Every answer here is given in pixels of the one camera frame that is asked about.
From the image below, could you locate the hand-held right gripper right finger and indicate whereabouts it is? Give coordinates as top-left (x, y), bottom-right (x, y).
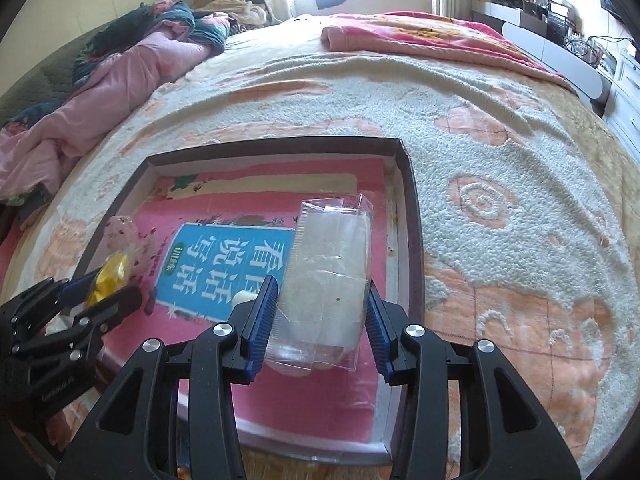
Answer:
top-left (364, 280), bottom-right (583, 480)

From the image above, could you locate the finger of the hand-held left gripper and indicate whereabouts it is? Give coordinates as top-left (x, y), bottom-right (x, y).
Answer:
top-left (15, 286), bottom-right (145, 377)
top-left (0, 269), bottom-right (103, 347)

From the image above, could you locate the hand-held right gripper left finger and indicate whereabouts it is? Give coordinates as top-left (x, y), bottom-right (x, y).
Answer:
top-left (55, 276), bottom-right (281, 480)

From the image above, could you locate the yellow hoop earrings packet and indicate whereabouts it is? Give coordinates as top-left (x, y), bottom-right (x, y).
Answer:
top-left (85, 252), bottom-right (138, 309)

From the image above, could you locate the clear plastic packet white item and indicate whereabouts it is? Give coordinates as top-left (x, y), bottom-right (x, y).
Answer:
top-left (262, 194), bottom-right (376, 373)

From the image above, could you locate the dark-rimmed cardboard tray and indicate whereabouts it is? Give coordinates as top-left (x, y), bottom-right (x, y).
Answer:
top-left (70, 136), bottom-right (426, 466)

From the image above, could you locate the polka dot fabric bow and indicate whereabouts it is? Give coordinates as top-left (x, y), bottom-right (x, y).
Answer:
top-left (102, 215), bottom-right (156, 281)

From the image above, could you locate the pink book with blue label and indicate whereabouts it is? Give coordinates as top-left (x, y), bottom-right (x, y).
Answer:
top-left (135, 160), bottom-right (401, 448)

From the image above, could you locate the dark green quilted headboard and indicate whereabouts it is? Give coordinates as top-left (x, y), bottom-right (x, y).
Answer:
top-left (0, 35), bottom-right (101, 126)

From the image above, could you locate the cream and orange patterned blanket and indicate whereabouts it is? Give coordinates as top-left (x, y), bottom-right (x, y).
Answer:
top-left (0, 12), bottom-right (640, 480)

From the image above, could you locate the pink and dark floral quilt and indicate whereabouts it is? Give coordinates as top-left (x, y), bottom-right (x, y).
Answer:
top-left (0, 2), bottom-right (231, 206)

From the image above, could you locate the pink printed blanket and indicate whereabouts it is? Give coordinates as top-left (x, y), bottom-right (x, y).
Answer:
top-left (320, 11), bottom-right (576, 93)

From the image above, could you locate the white window seat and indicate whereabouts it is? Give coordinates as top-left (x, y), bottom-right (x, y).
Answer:
top-left (292, 0), bottom-right (433, 18)

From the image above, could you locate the white desk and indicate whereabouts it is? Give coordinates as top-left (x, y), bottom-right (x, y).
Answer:
top-left (470, 0), bottom-right (613, 106)

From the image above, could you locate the white drawer cabinet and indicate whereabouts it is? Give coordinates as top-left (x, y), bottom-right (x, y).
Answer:
top-left (602, 50), bottom-right (640, 151)

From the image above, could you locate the black flat television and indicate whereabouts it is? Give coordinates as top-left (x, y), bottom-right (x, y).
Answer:
top-left (600, 0), bottom-right (636, 31)

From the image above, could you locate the tangle of black cables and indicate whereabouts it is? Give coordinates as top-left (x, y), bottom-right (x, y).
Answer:
top-left (565, 35), bottom-right (636, 68)

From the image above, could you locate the wire desk rack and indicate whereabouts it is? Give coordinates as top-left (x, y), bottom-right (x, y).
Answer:
top-left (545, 2), bottom-right (576, 38)

